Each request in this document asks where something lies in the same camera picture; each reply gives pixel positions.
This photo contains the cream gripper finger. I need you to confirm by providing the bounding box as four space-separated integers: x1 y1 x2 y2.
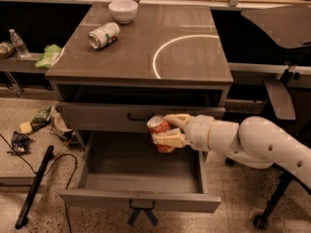
153 128 187 148
163 114 193 129

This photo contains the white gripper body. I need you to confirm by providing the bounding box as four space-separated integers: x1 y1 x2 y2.
184 116 215 151

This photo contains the red coke can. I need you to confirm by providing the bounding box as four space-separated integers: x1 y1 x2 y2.
147 116 174 153

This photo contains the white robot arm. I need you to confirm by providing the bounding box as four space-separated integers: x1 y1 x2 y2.
153 115 311 188

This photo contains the open grey bottom drawer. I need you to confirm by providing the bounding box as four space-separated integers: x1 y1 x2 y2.
59 132 221 213

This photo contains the grey drawer cabinet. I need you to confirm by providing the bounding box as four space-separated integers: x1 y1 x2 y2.
46 4 233 145

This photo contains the closed grey upper drawer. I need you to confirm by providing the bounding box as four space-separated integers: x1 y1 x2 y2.
57 102 225 133

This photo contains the white green soda can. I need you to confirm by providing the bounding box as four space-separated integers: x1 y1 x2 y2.
88 22 121 50

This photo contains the white ceramic bowl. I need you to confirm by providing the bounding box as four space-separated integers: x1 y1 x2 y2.
109 0 138 24

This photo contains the green snack bag on floor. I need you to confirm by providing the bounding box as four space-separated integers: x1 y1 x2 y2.
30 107 52 131

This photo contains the black office chair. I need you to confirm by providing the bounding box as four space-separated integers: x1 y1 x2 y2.
214 5 311 229

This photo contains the yellow sponge on floor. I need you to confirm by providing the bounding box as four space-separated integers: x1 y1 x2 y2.
19 121 33 134

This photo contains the dark blue snack bag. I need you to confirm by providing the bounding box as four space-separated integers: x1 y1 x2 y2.
9 131 30 154

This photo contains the black rod on floor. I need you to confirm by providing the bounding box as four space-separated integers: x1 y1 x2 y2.
15 146 54 229

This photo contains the clear plastic water bottle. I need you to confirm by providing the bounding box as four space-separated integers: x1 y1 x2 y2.
9 29 30 57

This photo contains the small bowl at left edge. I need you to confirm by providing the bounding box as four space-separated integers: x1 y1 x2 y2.
0 42 15 59

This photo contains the wire basket on floor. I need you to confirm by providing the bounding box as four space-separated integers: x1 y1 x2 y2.
50 113 81 150

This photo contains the black cable on floor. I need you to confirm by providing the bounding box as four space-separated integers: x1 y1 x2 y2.
0 133 79 233

